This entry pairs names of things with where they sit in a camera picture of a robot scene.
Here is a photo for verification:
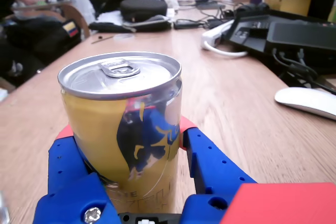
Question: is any yellow cardboard box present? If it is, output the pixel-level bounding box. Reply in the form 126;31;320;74
263;0;313;17

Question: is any black bag with flag patch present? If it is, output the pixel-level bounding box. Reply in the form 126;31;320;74
0;17;82;65

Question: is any white power strip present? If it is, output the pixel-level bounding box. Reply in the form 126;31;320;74
201;19;236;50

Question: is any black electronics box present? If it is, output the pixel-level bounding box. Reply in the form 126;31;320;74
264;21;336;76

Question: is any white power strip cable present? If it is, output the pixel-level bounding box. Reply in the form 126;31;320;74
203;42;249;58

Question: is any thin wooden stick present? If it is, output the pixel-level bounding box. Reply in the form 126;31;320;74
91;34;114;45

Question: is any black cables bundle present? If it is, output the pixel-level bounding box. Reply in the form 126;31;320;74
272;48;336;89

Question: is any grey zip pouch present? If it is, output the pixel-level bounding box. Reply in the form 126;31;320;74
121;15;173;33

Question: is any flat black open case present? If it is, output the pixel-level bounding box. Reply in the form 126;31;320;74
222;13;336;57

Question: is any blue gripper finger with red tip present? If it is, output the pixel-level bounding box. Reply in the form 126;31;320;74
178;115;257;224
33;125;122;224

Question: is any yellow Red Bull can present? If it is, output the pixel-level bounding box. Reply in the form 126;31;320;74
57;51;183;215

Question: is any black oval hard case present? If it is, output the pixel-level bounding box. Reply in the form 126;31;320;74
119;0;168;23

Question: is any white computer mouse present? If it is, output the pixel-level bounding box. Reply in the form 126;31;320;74
274;87;336;121

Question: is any wooden chair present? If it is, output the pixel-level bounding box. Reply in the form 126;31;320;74
51;1;91;39

